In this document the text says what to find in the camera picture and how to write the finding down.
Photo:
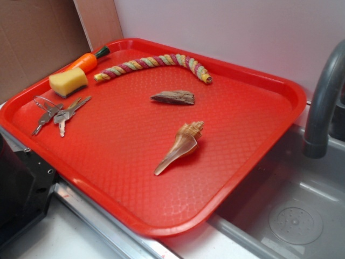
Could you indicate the brown spiral seashell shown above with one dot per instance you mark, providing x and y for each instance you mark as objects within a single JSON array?
[{"x": 186, "y": 142}]

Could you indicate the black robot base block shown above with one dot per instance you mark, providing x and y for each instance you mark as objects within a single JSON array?
[{"x": 26, "y": 186}]

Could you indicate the red plastic tray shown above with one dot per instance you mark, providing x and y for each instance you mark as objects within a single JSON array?
[{"x": 114, "y": 142}]

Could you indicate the brown bark piece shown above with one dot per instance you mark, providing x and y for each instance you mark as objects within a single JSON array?
[{"x": 178, "y": 97}]

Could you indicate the silver key long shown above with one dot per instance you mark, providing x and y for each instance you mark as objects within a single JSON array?
[{"x": 78, "y": 105}]

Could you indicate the orange toy carrot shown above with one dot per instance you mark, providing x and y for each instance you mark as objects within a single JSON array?
[{"x": 89, "y": 61}]

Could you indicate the silver key middle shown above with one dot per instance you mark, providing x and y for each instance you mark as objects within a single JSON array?
[{"x": 60, "y": 118}]

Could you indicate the yellow sponge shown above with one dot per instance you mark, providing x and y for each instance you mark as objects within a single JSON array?
[{"x": 66, "y": 83}]

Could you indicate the silver key left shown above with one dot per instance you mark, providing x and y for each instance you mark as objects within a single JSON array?
[{"x": 50, "y": 112}]

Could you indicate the grey faucet spout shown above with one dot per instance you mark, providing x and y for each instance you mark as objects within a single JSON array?
[{"x": 326, "y": 113}]

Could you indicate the grey sink basin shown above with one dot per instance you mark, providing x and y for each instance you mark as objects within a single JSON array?
[{"x": 289, "y": 206}]

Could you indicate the brown cardboard panel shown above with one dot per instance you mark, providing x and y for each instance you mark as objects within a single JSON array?
[{"x": 40, "y": 37}]

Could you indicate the multicolour twisted rope toy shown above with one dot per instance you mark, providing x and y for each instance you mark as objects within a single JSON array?
[{"x": 181, "y": 60}]

